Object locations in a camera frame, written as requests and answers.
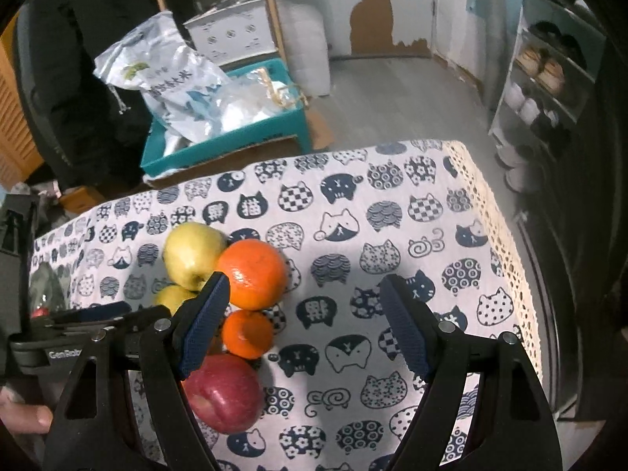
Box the black coat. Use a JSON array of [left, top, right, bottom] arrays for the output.
[[15, 0, 168, 192]]

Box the red apple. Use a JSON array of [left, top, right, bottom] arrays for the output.
[[184, 353, 266, 435]]

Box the wooden louvre door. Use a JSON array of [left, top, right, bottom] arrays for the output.
[[0, 15, 45, 192]]

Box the white printed bag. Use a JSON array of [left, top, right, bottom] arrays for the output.
[[93, 11, 231, 123]]

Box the wooden stool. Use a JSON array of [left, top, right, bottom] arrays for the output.
[[59, 186, 106, 213]]

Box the shoe rack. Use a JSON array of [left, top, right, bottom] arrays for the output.
[[488, 0, 609, 207]]

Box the wooden shelf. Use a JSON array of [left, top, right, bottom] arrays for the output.
[[147, 0, 290, 67]]

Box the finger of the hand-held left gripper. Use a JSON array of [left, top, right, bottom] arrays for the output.
[[32, 301, 133, 327], [95, 305, 172, 339]]

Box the small orange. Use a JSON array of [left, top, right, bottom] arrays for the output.
[[221, 309, 274, 359]]

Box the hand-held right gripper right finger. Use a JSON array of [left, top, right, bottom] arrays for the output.
[[379, 275, 565, 471]]

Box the teal box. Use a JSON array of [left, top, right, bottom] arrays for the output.
[[140, 57, 312, 180]]

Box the person's left hand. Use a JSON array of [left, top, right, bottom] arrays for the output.
[[0, 387, 54, 435]]

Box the white quilted bundle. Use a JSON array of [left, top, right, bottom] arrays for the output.
[[277, 0, 332, 96]]

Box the white storage box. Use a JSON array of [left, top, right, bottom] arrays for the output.
[[184, 2, 280, 67]]

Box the small green apple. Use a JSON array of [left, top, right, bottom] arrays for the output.
[[153, 285, 199, 316]]

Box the large orange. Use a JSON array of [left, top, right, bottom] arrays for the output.
[[214, 239, 288, 311]]

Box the cat print tablecloth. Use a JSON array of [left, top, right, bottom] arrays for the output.
[[27, 140, 543, 471]]

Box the clear plastic bag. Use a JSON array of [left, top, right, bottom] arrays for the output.
[[162, 69, 307, 153]]

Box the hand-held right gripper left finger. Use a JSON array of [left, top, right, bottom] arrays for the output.
[[42, 271, 231, 471]]

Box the brown shoe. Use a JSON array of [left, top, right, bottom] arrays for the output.
[[539, 56, 565, 90], [517, 45, 543, 73]]

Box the large green apple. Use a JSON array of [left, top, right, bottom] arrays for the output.
[[162, 222, 229, 291]]

